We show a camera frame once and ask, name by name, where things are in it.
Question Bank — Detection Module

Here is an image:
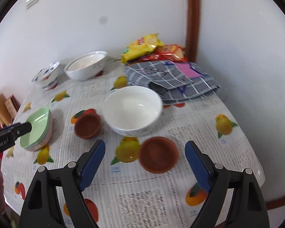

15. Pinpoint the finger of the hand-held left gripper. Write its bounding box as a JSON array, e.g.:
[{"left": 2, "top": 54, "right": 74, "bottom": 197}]
[{"left": 5, "top": 122, "right": 32, "bottom": 139}]

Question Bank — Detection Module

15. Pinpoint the blue and white patterned bowl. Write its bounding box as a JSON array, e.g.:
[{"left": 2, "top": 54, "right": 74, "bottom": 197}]
[{"left": 31, "top": 61, "right": 60, "bottom": 88}]

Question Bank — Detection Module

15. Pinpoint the light wooden frame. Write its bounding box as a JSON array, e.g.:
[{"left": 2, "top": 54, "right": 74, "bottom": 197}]
[{"left": 0, "top": 91, "right": 12, "bottom": 126}]

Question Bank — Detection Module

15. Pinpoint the white bowl with blue pattern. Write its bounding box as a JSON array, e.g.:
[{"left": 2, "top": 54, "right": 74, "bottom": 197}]
[{"left": 103, "top": 86, "right": 163, "bottom": 137}]

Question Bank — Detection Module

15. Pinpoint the white bowl with red print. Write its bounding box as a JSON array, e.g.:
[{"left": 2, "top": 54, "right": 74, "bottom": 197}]
[{"left": 66, "top": 52, "right": 106, "bottom": 72}]

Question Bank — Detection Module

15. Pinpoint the fruit printed tablecloth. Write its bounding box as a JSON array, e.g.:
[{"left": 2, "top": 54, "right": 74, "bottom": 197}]
[{"left": 1, "top": 63, "right": 265, "bottom": 228}]

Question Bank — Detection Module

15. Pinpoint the grey checked cloth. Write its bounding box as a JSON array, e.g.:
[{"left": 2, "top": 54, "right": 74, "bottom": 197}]
[{"left": 124, "top": 60, "right": 222, "bottom": 105}]

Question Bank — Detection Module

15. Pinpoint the green plate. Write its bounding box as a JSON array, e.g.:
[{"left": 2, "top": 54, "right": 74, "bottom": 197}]
[{"left": 20, "top": 107, "right": 50, "bottom": 150}]

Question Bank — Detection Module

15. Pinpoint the blue plate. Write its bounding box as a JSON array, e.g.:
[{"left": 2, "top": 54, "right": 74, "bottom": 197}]
[{"left": 26, "top": 116, "right": 53, "bottom": 150}]

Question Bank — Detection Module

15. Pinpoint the brown wooden door trim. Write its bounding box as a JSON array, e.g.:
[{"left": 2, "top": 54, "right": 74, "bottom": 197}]
[{"left": 186, "top": 0, "right": 200, "bottom": 63}]

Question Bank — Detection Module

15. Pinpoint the small brown bowl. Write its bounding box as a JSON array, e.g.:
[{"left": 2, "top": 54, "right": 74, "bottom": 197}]
[
  {"left": 74, "top": 113, "right": 102, "bottom": 139},
  {"left": 139, "top": 136, "right": 180, "bottom": 174}
]

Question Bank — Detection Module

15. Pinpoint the large white bowl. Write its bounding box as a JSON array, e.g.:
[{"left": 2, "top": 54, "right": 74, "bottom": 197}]
[{"left": 64, "top": 51, "right": 108, "bottom": 81}]

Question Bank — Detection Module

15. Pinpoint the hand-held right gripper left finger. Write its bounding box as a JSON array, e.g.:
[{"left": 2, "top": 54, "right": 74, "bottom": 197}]
[{"left": 18, "top": 139, "right": 106, "bottom": 228}]

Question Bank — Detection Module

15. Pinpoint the pink plate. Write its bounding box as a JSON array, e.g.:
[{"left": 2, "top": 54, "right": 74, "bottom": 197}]
[{"left": 30, "top": 123, "right": 53, "bottom": 152}]

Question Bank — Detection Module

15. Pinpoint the brown patterned box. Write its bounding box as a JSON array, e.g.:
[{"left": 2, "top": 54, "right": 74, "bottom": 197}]
[{"left": 5, "top": 95, "right": 21, "bottom": 116}]

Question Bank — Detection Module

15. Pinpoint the brown wooden baseboard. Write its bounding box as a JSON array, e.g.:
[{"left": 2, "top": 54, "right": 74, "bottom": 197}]
[{"left": 266, "top": 196, "right": 285, "bottom": 211}]

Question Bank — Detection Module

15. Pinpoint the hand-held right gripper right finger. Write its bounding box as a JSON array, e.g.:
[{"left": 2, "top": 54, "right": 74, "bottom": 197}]
[{"left": 184, "top": 141, "right": 270, "bottom": 228}]

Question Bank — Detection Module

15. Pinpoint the red chip bag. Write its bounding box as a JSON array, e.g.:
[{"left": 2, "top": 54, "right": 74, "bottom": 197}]
[{"left": 139, "top": 44, "right": 188, "bottom": 63}]

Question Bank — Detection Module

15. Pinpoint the yellow chip bag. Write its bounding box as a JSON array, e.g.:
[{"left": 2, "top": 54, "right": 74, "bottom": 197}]
[{"left": 121, "top": 33, "right": 164, "bottom": 64}]

